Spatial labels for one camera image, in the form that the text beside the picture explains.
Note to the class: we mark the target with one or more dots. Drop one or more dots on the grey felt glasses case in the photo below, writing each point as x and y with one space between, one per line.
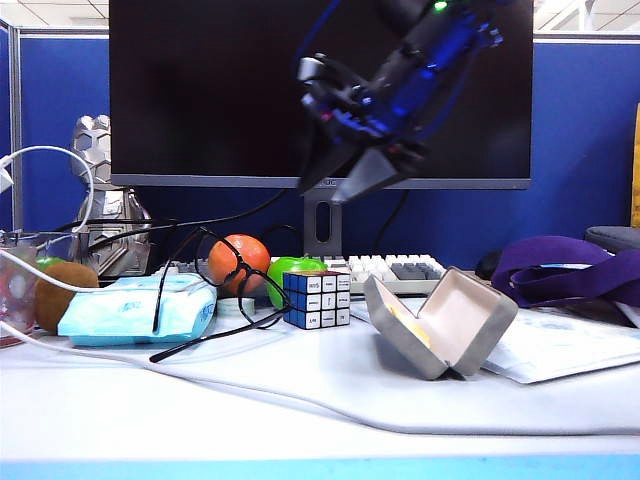
460 320

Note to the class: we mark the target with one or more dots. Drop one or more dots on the black framed glasses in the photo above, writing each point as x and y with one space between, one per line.
159 356

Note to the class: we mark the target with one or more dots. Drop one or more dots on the Rubik's cube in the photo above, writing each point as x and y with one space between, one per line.
315 300

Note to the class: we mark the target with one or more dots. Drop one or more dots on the light blue wet wipes pack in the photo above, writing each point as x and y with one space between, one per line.
125 315

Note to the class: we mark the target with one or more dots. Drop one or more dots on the yellow lens cleaning cloth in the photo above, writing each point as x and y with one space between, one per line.
420 330

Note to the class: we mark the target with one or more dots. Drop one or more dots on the small green apple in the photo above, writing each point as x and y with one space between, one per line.
47 262

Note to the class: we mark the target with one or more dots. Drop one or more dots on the silver angular figurine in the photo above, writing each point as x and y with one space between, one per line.
95 150

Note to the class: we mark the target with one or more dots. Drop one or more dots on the grey partition post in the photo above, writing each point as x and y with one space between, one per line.
15 125

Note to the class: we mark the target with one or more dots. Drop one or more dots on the white paper documents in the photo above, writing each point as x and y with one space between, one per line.
550 345

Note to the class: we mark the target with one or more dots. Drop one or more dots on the black computer mouse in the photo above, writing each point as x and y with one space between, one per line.
487 265

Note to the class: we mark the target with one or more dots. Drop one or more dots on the yellow paper bag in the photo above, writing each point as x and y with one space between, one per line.
635 175

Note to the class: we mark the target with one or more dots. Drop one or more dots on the brown kiwi fruit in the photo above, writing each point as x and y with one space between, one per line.
50 310

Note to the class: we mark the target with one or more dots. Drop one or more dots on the grey fabric laptop sleeve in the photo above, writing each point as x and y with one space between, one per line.
610 237

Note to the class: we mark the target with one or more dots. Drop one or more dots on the large green apple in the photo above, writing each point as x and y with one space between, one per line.
280 280

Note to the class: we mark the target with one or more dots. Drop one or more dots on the clear glass cup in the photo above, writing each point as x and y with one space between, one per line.
12 300

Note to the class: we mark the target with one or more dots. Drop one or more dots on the black computer monitor with stand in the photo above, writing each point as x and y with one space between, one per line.
200 100

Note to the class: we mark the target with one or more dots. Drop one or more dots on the white grey mechanical keyboard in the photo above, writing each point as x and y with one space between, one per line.
400 275

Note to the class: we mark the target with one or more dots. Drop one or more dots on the black blue right robot arm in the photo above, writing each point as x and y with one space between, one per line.
440 45

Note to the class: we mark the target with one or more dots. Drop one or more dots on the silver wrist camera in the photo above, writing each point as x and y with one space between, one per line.
310 67

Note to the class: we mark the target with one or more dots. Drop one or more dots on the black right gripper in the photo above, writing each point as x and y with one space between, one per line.
370 120

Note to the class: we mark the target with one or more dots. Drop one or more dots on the orange fruit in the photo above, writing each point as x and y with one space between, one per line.
250 255

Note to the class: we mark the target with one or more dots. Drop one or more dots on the white tape roll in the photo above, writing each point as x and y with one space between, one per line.
232 306

